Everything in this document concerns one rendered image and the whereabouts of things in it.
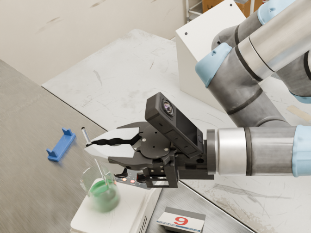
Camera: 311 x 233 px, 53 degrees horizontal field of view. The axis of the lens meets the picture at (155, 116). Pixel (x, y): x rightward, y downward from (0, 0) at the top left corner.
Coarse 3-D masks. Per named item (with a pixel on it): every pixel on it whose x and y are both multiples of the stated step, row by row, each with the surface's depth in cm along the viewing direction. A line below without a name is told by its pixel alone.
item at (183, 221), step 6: (162, 216) 66; (168, 216) 67; (174, 216) 67; (180, 216) 67; (168, 222) 64; (174, 222) 64; (180, 222) 64; (186, 222) 64; (192, 222) 65; (198, 222) 65; (198, 228) 62
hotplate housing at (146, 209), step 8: (160, 184) 71; (152, 192) 66; (160, 192) 72; (144, 200) 64; (152, 200) 67; (144, 208) 63; (152, 208) 68; (144, 216) 63; (136, 224) 61; (144, 224) 64; (72, 232) 62; (80, 232) 61; (136, 232) 60; (144, 232) 65
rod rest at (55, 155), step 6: (66, 132) 89; (66, 138) 89; (72, 138) 89; (60, 144) 87; (66, 144) 87; (48, 150) 83; (54, 150) 82; (60, 150) 86; (48, 156) 85; (54, 156) 84; (60, 156) 85
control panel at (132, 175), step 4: (128, 172) 74; (132, 172) 74; (136, 172) 74; (128, 176) 72; (132, 176) 72; (136, 176) 72; (116, 180) 70; (120, 180) 70; (124, 180) 69; (128, 180) 70; (136, 180) 70; (128, 184) 68; (132, 184) 68; (136, 184) 68; (140, 184) 68; (144, 184) 68; (144, 188) 67; (148, 188) 67
